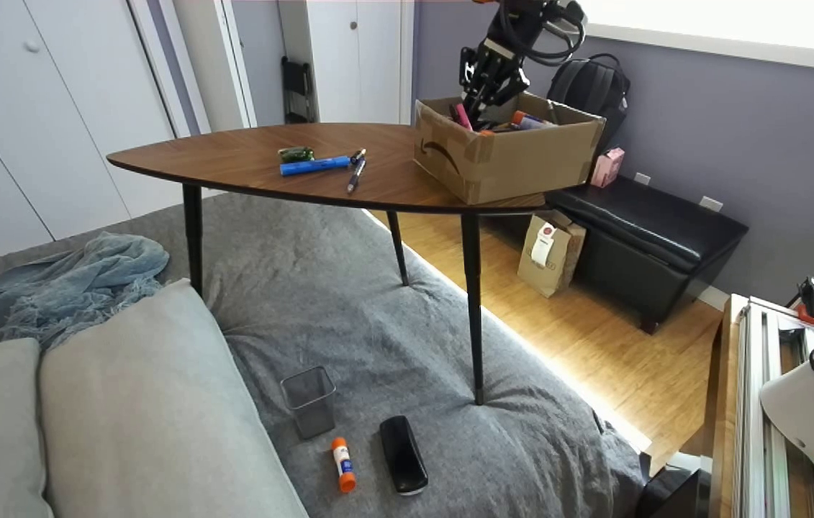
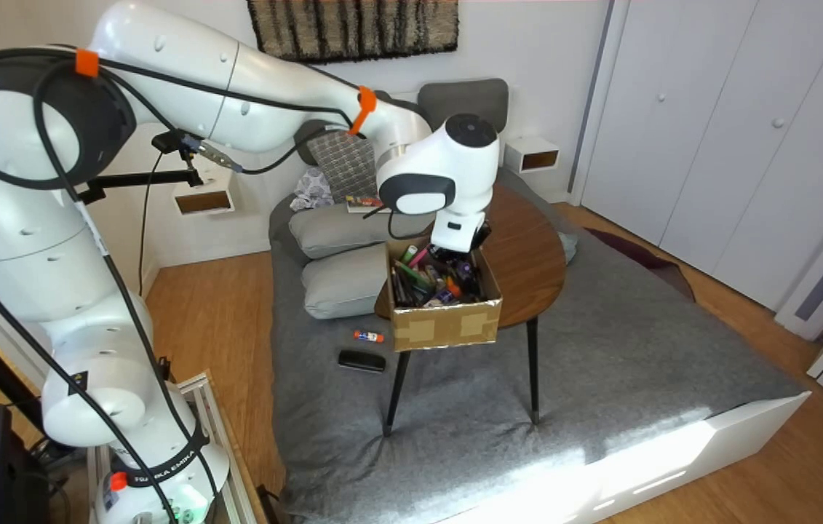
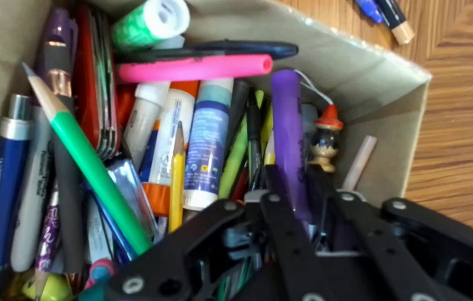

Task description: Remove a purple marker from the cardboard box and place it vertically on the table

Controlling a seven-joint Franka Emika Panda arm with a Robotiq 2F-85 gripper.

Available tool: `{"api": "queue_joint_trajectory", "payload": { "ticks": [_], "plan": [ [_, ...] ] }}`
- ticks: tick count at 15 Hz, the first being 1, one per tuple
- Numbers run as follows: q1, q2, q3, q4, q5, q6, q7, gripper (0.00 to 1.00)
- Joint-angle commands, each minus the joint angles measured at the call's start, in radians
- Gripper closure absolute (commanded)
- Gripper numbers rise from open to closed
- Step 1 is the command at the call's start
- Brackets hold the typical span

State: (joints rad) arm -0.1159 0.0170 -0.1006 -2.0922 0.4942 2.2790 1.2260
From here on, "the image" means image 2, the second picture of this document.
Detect crumpled white cloth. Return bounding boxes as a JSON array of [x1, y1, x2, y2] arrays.
[[290, 167, 335, 213]]

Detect black case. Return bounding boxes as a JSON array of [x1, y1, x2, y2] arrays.
[[338, 349, 388, 374]]

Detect black cable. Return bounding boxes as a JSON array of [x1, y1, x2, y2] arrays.
[[137, 149, 166, 297]]

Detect dark grey cushion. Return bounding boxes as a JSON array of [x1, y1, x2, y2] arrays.
[[293, 90, 432, 168], [418, 78, 510, 134]]

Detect bed with grey blanket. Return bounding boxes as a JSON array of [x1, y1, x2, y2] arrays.
[[268, 166, 813, 524]]

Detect heap of markers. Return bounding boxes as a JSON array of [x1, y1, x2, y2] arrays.
[[391, 245, 489, 309]]

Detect cardboard box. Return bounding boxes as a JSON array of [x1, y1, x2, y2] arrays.
[[384, 237, 504, 354]]

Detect white wall shelf box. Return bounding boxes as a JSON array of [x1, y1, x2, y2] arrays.
[[172, 156, 238, 218], [504, 135, 560, 175]]

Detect camera on mount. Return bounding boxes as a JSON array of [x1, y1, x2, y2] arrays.
[[76, 129, 245, 206]]

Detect light grey pillow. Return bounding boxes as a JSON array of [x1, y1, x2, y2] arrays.
[[288, 203, 435, 261], [301, 243, 391, 320]]

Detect plaid pillow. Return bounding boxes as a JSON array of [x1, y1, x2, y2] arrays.
[[307, 130, 381, 205]]

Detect woven wall hanging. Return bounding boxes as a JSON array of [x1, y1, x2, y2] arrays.
[[246, 0, 461, 65]]

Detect dark purple rug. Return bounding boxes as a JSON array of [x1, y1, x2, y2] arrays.
[[584, 227, 696, 302]]

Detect book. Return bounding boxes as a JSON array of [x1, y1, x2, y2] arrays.
[[345, 194, 388, 215]]

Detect white closet doors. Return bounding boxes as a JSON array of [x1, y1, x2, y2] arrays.
[[577, 0, 823, 314]]

